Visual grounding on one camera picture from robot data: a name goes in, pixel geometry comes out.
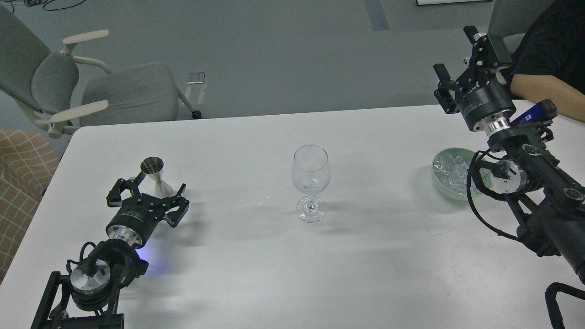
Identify steel cocktail jigger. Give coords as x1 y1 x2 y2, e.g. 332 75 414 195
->
140 156 173 199

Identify grey chair under person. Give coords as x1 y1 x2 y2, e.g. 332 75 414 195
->
487 0 553 54

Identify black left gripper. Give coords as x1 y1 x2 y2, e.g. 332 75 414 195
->
106 176 190 249

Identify beige checkered cushion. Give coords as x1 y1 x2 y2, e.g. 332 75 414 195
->
0 129 59 280

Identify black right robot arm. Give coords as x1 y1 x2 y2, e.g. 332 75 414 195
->
433 26 585 281

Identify grey office chair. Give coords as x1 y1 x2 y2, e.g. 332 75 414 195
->
0 8 202 139

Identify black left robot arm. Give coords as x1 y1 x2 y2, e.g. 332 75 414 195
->
31 173 190 329

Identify clear wine glass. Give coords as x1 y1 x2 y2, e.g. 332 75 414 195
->
291 144 331 223

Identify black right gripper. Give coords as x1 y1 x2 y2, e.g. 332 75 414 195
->
433 26 516 133

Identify green bowl of ice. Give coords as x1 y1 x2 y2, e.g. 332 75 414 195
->
431 148 475 201

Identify black floor cables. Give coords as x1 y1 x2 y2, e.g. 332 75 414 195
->
0 0 85 13

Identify person in black shirt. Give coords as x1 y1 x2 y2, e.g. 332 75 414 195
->
508 0 585 122

